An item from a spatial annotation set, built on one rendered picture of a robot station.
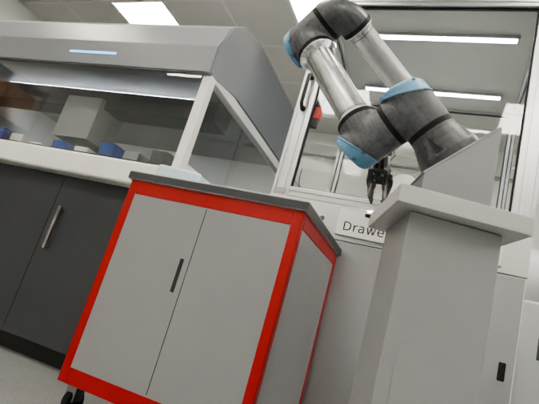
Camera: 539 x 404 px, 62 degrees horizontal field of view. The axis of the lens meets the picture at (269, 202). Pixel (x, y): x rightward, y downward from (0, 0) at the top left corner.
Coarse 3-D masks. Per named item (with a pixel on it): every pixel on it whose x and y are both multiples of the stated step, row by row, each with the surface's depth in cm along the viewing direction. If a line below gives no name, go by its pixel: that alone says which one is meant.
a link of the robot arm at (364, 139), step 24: (312, 24) 132; (288, 48) 136; (312, 48) 131; (312, 72) 132; (336, 72) 126; (336, 96) 123; (360, 96) 123; (360, 120) 115; (360, 144) 114; (384, 144) 113
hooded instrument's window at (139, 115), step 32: (0, 64) 245; (32, 64) 237; (64, 64) 229; (0, 96) 236; (32, 96) 229; (64, 96) 222; (96, 96) 215; (128, 96) 208; (160, 96) 202; (192, 96) 197; (0, 128) 228; (32, 128) 221; (64, 128) 214; (96, 128) 208; (128, 128) 202; (160, 128) 196; (224, 128) 221; (160, 160) 191; (192, 160) 200; (224, 160) 227; (256, 160) 263
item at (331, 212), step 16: (320, 208) 187; (336, 208) 185; (352, 208) 183; (336, 224) 183; (352, 240) 179; (528, 240) 160; (512, 256) 160; (528, 256) 158; (512, 272) 158; (528, 272) 156
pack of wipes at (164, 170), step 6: (162, 168) 146; (168, 168) 146; (174, 168) 146; (162, 174) 146; (168, 174) 146; (174, 174) 145; (180, 174) 145; (186, 174) 145; (192, 174) 145; (198, 174) 145; (198, 180) 144; (204, 180) 149
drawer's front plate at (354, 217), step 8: (344, 208) 182; (344, 216) 181; (352, 216) 180; (360, 216) 179; (352, 224) 179; (360, 224) 178; (336, 232) 180; (344, 232) 179; (352, 232) 178; (368, 232) 176; (376, 232) 175; (384, 232) 174; (368, 240) 176; (376, 240) 174
